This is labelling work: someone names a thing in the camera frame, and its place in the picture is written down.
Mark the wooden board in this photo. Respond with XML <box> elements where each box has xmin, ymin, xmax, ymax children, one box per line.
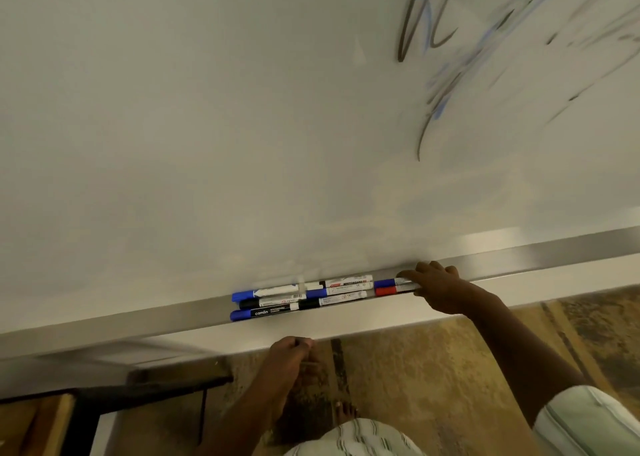
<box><xmin>0</xmin><ymin>393</ymin><xmax>77</xmax><ymax>456</ymax></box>

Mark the dark table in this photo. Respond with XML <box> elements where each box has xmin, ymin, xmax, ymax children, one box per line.
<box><xmin>0</xmin><ymin>375</ymin><xmax>235</xmax><ymax>456</ymax></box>

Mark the silver whiteboard marker tray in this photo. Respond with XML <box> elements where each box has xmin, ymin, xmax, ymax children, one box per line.
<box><xmin>0</xmin><ymin>226</ymin><xmax>640</xmax><ymax>362</ymax></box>

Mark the person's right hand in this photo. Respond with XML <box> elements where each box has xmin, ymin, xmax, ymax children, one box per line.
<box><xmin>396</xmin><ymin>261</ymin><xmax>502</xmax><ymax>317</ymax></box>

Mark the white whiteboard with scribbles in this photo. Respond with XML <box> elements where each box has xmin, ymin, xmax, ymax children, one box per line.
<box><xmin>0</xmin><ymin>0</ymin><xmax>640</xmax><ymax>335</ymax></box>

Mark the person's left forearm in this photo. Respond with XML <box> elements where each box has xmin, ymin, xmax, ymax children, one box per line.
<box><xmin>197</xmin><ymin>382</ymin><xmax>297</xmax><ymax>456</ymax></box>

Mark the person's left hand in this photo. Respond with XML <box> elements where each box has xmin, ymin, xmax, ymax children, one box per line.
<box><xmin>268</xmin><ymin>336</ymin><xmax>317</xmax><ymax>391</ymax></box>

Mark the red whiteboard marker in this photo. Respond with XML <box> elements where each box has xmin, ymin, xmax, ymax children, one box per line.
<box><xmin>374</xmin><ymin>285</ymin><xmax>420</xmax><ymax>298</ymax></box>

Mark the person's bare foot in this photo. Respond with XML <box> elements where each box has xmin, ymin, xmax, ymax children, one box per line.
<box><xmin>332</xmin><ymin>400</ymin><xmax>361</xmax><ymax>425</ymax></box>

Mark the row of whiteboard markers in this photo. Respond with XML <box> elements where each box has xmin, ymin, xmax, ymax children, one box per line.
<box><xmin>229</xmin><ymin>275</ymin><xmax>376</xmax><ymax>322</ymax></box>

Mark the striped light shirt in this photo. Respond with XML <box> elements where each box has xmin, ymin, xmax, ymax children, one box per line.
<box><xmin>284</xmin><ymin>385</ymin><xmax>640</xmax><ymax>456</ymax></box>

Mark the person's right forearm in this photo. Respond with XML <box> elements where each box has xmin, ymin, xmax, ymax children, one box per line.
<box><xmin>466</xmin><ymin>294</ymin><xmax>593</xmax><ymax>429</ymax></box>

